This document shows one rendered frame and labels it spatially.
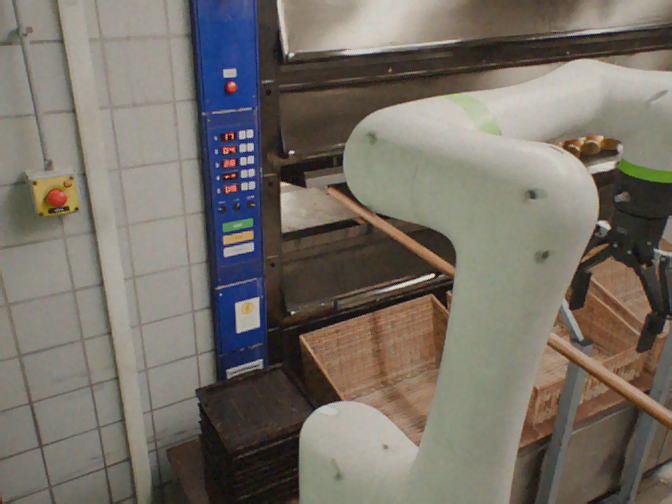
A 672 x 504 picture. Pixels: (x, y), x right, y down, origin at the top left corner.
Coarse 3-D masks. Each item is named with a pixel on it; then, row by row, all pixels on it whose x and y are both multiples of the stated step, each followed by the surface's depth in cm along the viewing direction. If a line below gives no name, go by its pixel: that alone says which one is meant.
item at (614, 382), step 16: (336, 192) 223; (352, 208) 214; (384, 224) 200; (400, 240) 192; (432, 256) 181; (448, 272) 175; (560, 352) 145; (576, 352) 142; (592, 368) 138; (608, 384) 135; (624, 384) 132; (640, 400) 129; (656, 416) 126
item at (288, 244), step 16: (592, 176) 255; (608, 176) 260; (336, 224) 206; (352, 224) 206; (368, 224) 207; (400, 224) 214; (288, 240) 194; (304, 240) 197; (320, 240) 200; (336, 240) 203
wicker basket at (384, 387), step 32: (352, 320) 216; (384, 320) 223; (416, 320) 230; (448, 320) 226; (320, 352) 211; (384, 352) 225; (416, 352) 232; (320, 384) 202; (384, 384) 227; (416, 384) 228; (416, 416) 213
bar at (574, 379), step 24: (384, 288) 171; (408, 288) 174; (576, 336) 191; (576, 384) 194; (576, 408) 200; (552, 432) 207; (648, 432) 234; (552, 456) 209; (552, 480) 212; (624, 480) 248
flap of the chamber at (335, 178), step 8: (568, 136) 216; (576, 136) 218; (584, 136) 220; (304, 168) 191; (312, 168) 190; (320, 168) 189; (288, 176) 181; (296, 176) 178; (328, 176) 175; (336, 176) 176; (344, 176) 177; (296, 184) 177; (304, 184) 173; (312, 184) 173; (320, 184) 174; (328, 184) 175
